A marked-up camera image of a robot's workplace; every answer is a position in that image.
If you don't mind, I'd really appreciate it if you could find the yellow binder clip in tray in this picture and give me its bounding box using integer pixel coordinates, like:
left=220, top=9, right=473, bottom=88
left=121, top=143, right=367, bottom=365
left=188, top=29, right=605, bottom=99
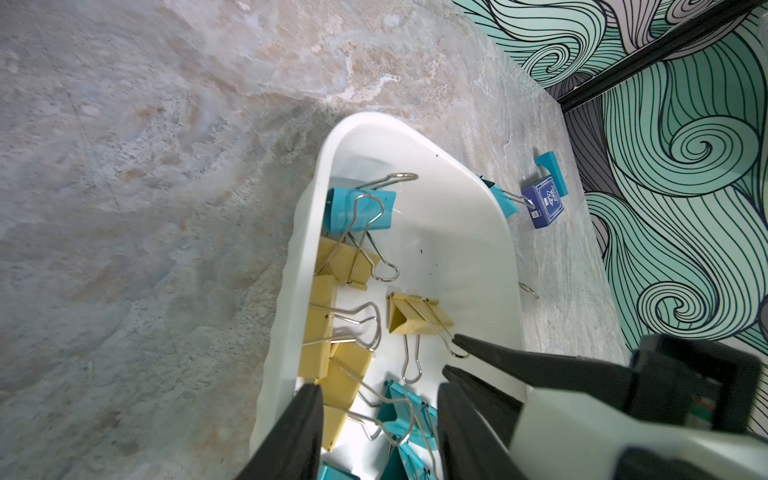
left=317, top=343, right=417, bottom=452
left=315, top=237, right=381, bottom=291
left=298, top=275, right=383, bottom=381

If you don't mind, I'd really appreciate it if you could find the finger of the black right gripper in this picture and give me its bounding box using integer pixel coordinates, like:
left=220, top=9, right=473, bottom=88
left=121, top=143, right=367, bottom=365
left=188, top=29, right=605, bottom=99
left=442, top=365, right=524, bottom=432

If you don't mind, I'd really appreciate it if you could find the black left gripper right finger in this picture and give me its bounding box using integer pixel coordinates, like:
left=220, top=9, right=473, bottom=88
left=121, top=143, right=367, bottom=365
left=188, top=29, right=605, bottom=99
left=437, top=383, right=525, bottom=479

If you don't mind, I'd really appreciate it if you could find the yellow binder clip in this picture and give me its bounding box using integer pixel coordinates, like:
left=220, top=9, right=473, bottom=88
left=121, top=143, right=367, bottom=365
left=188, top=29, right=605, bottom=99
left=387, top=292, right=470, bottom=385
left=298, top=275, right=383, bottom=381
left=315, top=237, right=381, bottom=291
left=519, top=282, right=539, bottom=300
left=317, top=343, right=417, bottom=452

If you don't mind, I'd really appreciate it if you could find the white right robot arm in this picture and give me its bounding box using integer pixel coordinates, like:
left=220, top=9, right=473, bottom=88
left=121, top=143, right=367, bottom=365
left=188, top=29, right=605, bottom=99
left=437, top=335, right=767, bottom=479

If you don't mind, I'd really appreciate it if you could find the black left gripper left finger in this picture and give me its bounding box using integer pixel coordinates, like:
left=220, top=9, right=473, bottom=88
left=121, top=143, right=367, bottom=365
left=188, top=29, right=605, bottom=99
left=235, top=384, right=324, bottom=480

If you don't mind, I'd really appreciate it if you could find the white plastic storage tray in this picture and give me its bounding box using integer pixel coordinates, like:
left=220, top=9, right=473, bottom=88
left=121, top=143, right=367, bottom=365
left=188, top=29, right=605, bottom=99
left=250, top=113, right=526, bottom=479

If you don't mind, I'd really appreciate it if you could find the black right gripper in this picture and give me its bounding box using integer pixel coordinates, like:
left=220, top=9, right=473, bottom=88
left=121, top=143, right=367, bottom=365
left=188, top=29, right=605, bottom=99
left=453, top=334, right=761, bottom=434

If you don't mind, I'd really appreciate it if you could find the black vertical frame post right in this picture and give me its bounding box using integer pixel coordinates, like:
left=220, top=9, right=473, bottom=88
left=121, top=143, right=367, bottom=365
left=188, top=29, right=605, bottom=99
left=558, top=0, right=765, bottom=113

